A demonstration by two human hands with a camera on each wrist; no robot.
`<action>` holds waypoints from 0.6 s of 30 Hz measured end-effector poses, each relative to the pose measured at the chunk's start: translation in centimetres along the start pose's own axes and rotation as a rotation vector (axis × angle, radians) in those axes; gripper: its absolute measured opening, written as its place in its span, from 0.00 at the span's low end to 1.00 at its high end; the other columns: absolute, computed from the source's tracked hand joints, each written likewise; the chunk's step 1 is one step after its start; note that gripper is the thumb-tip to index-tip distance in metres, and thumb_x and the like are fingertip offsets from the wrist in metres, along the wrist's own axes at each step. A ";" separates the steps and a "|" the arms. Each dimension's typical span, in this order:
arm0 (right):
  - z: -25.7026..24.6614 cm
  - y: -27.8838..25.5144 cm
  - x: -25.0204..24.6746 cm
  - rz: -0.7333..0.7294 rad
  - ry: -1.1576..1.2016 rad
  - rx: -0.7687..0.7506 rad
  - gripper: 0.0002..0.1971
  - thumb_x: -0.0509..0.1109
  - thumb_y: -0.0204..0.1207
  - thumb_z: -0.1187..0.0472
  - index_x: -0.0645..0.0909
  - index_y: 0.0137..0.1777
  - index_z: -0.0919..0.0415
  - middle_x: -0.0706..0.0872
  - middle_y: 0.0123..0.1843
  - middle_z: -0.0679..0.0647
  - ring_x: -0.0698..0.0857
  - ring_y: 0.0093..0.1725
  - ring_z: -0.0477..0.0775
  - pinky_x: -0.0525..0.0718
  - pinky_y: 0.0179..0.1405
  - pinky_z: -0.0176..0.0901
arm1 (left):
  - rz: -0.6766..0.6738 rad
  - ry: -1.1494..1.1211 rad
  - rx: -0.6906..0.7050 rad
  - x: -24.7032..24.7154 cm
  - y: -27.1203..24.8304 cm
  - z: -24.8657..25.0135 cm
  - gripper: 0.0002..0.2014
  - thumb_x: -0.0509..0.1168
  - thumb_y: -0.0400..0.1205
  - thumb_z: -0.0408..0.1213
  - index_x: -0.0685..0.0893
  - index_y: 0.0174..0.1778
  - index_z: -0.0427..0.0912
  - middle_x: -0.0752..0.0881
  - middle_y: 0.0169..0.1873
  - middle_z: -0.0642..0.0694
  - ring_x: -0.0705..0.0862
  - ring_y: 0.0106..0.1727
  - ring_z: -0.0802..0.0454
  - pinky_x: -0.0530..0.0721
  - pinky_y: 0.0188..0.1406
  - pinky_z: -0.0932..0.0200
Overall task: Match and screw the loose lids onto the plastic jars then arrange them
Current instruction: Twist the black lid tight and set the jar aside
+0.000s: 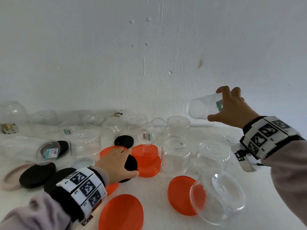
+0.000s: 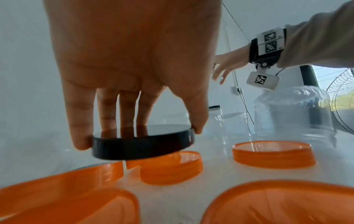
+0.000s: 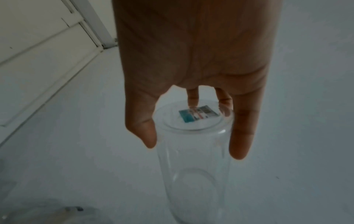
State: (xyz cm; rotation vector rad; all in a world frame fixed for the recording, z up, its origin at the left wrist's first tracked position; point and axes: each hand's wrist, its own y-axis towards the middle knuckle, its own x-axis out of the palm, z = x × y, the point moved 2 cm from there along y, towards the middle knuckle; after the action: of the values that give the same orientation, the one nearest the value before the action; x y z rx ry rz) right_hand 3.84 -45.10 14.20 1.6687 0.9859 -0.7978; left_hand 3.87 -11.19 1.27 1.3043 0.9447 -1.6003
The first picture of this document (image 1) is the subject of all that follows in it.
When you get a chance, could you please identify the group of transparent plastic jars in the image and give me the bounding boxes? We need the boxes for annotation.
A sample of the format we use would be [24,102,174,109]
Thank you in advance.
[0,100,238,176]

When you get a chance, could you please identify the black white marker wristband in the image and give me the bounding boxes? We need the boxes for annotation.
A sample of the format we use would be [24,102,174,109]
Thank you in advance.
[49,167,108,227]
[239,116,305,161]

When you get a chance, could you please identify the tall transparent labelled jar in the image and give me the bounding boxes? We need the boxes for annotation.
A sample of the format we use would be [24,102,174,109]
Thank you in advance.
[187,93,224,120]

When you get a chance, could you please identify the light blue lid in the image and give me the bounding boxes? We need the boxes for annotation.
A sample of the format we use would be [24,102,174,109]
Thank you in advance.
[71,158,96,170]

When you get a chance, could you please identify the person's left forearm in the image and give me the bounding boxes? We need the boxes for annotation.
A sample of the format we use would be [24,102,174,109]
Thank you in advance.
[0,193,72,230]

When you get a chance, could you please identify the person's right hand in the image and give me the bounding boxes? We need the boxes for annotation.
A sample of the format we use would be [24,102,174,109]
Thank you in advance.
[207,85,261,129]

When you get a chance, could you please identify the wide transparent jar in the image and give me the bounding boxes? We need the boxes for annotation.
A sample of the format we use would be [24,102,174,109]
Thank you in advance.
[189,169,247,226]

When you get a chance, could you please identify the pale pink lid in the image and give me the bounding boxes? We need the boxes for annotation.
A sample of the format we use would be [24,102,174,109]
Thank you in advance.
[1,164,34,191]

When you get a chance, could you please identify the large orange lid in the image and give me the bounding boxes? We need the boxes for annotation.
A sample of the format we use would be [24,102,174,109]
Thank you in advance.
[105,181,120,197]
[167,175,207,217]
[98,194,144,230]

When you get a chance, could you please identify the person's left hand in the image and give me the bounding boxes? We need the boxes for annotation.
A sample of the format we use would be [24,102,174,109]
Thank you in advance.
[95,147,139,187]

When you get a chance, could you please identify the person's right forearm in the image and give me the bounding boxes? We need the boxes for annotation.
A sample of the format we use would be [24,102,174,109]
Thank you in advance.
[261,140,307,227]

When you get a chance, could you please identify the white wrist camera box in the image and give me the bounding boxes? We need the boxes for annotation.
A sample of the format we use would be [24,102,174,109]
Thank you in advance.
[80,214,94,227]
[231,143,264,173]

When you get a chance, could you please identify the small black lid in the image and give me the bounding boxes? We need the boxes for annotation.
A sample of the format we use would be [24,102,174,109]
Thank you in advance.
[114,135,135,149]
[118,154,138,184]
[56,140,70,158]

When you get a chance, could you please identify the large black lid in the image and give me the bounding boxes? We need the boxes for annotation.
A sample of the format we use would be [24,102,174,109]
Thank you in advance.
[43,167,77,194]
[19,162,57,189]

